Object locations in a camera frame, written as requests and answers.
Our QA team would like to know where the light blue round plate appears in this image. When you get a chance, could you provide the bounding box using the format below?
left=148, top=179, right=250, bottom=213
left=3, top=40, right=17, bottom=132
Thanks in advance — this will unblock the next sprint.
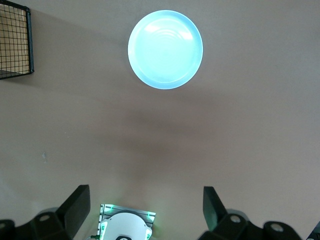
left=127, top=9, right=204, bottom=90

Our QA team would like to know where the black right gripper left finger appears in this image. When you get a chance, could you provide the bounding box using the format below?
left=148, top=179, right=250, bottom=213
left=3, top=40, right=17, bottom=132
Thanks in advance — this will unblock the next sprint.
left=0, top=184, right=91, bottom=240

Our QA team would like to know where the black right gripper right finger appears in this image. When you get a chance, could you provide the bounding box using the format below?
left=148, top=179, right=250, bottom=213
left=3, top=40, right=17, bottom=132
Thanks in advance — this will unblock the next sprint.
left=198, top=186, right=303, bottom=240

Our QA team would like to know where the black wire basket wooden bottom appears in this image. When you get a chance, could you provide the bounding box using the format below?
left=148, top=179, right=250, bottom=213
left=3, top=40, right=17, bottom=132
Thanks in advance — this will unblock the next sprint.
left=0, top=0, right=35, bottom=81

